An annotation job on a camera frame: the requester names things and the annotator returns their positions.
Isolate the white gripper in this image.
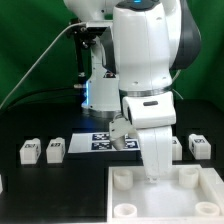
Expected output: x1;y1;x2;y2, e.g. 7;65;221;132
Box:
109;91;176;184

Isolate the white square table top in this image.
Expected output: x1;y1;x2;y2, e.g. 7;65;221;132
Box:
107;165;224;224

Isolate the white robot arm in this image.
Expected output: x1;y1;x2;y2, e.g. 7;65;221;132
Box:
63;0;201;182

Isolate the white sheet with fiducial markers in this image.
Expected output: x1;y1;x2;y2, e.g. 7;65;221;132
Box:
67;132;141;154

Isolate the white block at left edge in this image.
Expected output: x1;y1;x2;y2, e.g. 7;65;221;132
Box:
0;174;3;194

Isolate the black cable on table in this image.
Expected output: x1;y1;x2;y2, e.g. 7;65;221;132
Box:
0;86;83;116

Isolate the silver camera on stand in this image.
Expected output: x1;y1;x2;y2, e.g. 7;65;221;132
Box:
86;20;113;35

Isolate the black camera stand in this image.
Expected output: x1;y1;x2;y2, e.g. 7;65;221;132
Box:
68;19;95;106

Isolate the grey camera cable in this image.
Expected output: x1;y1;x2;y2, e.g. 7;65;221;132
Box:
0;22;88;110

